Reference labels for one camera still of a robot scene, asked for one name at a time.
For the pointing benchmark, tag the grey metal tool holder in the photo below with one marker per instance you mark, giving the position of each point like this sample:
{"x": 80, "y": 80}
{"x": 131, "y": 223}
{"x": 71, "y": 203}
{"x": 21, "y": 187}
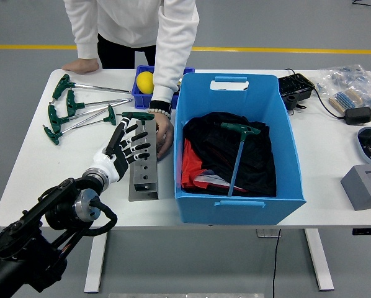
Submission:
{"x": 143, "y": 186}

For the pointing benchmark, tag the grey parts tray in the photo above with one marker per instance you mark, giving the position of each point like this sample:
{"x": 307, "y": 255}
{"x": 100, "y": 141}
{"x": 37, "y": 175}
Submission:
{"x": 362, "y": 146}

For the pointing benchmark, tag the black wristwatch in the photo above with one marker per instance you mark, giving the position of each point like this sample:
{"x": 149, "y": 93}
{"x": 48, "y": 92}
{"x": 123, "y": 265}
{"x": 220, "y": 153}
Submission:
{"x": 160, "y": 105}

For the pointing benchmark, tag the person's left forearm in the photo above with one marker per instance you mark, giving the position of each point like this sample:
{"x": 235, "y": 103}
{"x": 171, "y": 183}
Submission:
{"x": 173, "y": 68}

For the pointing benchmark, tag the large light blue box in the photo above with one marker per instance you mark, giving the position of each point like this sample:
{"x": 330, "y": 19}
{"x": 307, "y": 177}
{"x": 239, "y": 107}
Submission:
{"x": 235, "y": 211}

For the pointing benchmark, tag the white cloth patch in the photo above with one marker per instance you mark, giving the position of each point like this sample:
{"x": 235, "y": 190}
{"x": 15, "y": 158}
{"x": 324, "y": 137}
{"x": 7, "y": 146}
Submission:
{"x": 208, "y": 178}

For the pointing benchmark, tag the white table leg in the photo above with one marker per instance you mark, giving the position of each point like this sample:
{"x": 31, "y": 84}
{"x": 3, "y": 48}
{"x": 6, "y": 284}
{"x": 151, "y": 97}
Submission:
{"x": 95, "y": 264}
{"x": 319, "y": 260}

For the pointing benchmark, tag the small dark blue bin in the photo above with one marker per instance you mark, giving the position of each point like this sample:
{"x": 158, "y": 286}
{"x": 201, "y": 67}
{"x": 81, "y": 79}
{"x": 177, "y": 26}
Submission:
{"x": 142, "y": 101}

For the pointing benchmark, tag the clear bag of blue resistors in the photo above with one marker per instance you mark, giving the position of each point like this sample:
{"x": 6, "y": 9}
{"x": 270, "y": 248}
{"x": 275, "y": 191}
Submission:
{"x": 346, "y": 77}

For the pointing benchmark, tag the person's right forearm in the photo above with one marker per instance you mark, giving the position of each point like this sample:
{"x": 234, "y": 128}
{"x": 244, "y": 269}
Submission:
{"x": 86, "y": 40}

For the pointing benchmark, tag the yellow lemon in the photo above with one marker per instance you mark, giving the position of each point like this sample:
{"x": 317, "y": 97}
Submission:
{"x": 145, "y": 82}

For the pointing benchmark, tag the person's left hand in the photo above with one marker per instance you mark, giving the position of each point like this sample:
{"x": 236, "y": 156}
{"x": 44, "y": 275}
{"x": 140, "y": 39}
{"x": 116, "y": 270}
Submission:
{"x": 165, "y": 136}

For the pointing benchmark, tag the black table control panel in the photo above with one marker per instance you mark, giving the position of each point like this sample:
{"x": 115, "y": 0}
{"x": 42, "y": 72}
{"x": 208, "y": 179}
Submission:
{"x": 368, "y": 231}

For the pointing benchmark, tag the black power adapter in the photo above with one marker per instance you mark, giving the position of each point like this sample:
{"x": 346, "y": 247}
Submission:
{"x": 357, "y": 115}

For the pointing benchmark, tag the black cloth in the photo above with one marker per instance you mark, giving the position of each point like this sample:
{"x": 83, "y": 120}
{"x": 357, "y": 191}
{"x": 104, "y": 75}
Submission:
{"x": 210, "y": 149}

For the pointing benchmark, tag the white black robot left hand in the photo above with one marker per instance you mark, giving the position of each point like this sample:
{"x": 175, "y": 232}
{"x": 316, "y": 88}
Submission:
{"x": 117, "y": 155}

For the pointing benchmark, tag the red cloth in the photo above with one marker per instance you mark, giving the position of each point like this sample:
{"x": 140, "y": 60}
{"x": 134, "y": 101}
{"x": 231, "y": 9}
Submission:
{"x": 190, "y": 164}

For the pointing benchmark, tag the grey recessed block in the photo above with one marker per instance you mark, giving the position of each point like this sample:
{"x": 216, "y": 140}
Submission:
{"x": 359, "y": 189}

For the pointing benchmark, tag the tan resistor tape strip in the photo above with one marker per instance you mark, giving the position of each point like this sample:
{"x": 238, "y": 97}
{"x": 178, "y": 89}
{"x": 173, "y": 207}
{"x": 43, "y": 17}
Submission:
{"x": 343, "y": 101}

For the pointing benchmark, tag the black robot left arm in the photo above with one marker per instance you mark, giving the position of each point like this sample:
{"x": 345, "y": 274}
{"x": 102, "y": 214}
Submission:
{"x": 33, "y": 232}

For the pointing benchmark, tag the person's right hand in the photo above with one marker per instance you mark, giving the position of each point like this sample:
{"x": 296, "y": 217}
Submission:
{"x": 80, "y": 65}

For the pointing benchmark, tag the person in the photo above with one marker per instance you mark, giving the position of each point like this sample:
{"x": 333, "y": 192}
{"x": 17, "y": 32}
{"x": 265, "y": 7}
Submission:
{"x": 126, "y": 18}

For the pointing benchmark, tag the black charger box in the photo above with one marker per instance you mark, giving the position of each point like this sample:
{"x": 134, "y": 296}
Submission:
{"x": 294, "y": 87}

